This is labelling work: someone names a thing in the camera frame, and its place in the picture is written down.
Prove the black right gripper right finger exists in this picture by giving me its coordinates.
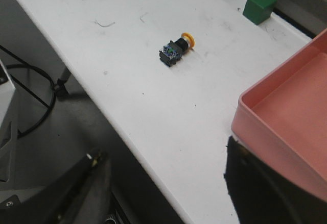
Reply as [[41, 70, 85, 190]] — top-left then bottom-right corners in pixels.
[[224, 136, 326, 223]]

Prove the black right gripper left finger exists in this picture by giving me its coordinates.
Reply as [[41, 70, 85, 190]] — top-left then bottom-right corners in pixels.
[[1, 150, 111, 223]]

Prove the yellow mushroom push button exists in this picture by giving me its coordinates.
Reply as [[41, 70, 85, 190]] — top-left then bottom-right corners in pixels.
[[159, 32, 195, 67]]

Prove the pink plastic bin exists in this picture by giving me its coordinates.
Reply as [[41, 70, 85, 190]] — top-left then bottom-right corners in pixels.
[[231, 31, 326, 201]]

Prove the table leg with clamp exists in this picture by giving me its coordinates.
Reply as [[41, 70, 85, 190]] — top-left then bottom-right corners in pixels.
[[53, 67, 71, 97]]

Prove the green cube block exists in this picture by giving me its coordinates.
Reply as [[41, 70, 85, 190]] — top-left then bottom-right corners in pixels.
[[243, 0, 277, 25]]

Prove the black cable on floor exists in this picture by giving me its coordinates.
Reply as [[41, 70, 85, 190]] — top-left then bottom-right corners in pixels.
[[0, 44, 56, 136]]

